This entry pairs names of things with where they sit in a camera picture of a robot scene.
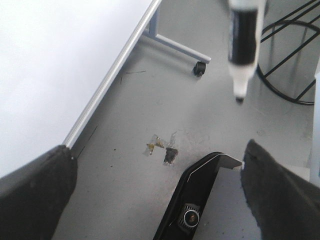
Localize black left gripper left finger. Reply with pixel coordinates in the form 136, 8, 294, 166
0, 145, 78, 240

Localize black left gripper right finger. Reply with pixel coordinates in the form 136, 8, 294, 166
240, 139, 320, 240

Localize black white whiteboard marker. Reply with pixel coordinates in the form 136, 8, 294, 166
228, 0, 267, 105

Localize white whiteboard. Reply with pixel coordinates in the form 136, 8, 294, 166
0, 0, 160, 176

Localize grey whiteboard stand leg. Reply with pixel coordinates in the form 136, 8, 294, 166
143, 7, 212, 64

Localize white cabinet edge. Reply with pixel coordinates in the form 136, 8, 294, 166
310, 61, 320, 187

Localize torn tape remnants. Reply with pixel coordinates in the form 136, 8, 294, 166
143, 129, 211, 167

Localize black caster wheel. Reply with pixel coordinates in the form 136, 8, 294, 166
193, 61, 207, 77

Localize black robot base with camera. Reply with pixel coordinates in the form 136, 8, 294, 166
152, 151, 262, 240

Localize black wire stool frame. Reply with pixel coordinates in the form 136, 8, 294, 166
256, 0, 320, 106

